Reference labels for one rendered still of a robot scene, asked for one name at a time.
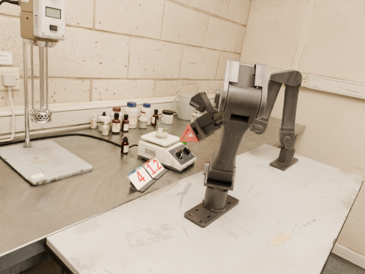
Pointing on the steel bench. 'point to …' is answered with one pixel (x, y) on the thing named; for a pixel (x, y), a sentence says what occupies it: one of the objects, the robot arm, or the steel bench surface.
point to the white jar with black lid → (168, 115)
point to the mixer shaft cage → (39, 113)
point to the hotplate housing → (162, 154)
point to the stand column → (25, 94)
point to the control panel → (182, 155)
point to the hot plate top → (160, 139)
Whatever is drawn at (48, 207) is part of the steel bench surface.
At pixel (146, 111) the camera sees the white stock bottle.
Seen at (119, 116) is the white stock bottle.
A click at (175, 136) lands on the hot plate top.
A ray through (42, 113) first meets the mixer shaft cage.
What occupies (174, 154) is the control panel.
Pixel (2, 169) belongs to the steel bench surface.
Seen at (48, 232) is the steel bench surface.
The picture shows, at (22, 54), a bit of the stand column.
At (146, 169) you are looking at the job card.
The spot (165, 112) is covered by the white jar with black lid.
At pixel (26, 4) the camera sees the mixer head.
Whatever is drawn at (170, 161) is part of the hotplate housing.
